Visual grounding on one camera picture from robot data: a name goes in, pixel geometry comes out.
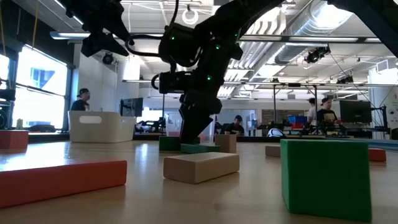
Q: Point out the black ceiling camera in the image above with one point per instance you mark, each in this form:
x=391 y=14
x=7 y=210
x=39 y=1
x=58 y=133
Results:
x=108 y=59

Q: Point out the tan rectangular block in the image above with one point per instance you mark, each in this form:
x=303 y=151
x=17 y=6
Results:
x=199 y=169

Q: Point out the silver ventilation duct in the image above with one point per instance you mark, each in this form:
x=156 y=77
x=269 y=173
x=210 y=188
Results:
x=317 y=18

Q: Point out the black overhead frame bar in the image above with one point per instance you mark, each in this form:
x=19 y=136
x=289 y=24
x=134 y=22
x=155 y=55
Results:
x=311 y=39

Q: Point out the blue storage box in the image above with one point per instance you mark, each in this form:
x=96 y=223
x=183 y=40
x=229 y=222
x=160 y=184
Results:
x=297 y=119

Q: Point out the large window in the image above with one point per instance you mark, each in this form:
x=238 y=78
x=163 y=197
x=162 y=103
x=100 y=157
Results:
x=40 y=109

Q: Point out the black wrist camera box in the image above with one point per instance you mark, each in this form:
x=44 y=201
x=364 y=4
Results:
x=174 y=82

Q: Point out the blue mat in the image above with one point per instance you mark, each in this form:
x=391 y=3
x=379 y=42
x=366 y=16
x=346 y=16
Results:
x=382 y=143

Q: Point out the black frame stand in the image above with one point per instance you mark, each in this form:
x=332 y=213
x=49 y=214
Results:
x=163 y=109
x=293 y=84

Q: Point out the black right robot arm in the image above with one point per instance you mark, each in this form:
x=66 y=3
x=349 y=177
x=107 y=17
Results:
x=224 y=25

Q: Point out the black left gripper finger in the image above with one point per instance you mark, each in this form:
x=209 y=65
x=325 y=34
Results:
x=121 y=28
x=101 y=42

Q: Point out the white plastic bin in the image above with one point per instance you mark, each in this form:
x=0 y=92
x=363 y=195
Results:
x=102 y=130

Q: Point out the black computer monitor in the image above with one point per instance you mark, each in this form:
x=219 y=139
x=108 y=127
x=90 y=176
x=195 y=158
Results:
x=354 y=111
x=132 y=107

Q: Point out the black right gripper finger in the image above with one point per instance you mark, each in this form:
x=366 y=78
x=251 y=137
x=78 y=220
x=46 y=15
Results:
x=191 y=124

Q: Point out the person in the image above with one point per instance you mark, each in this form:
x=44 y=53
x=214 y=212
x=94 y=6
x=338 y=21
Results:
x=311 y=113
x=234 y=127
x=326 y=116
x=80 y=104

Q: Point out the long orange-red block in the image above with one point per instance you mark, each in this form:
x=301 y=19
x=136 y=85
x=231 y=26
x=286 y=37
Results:
x=62 y=183

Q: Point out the clear plastic bin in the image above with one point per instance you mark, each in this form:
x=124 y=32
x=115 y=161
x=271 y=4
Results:
x=172 y=124

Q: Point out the dark green block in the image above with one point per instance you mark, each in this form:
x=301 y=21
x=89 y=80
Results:
x=169 y=143

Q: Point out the black and white ball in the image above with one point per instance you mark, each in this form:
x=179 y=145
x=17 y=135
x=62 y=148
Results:
x=275 y=133

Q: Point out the black wheeled equipment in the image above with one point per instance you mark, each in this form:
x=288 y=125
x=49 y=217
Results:
x=6 y=95

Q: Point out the black rig camera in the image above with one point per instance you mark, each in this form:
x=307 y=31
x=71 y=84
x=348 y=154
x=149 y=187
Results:
x=315 y=55

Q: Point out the large green cube block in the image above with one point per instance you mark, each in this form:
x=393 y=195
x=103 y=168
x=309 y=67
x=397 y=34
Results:
x=326 y=180

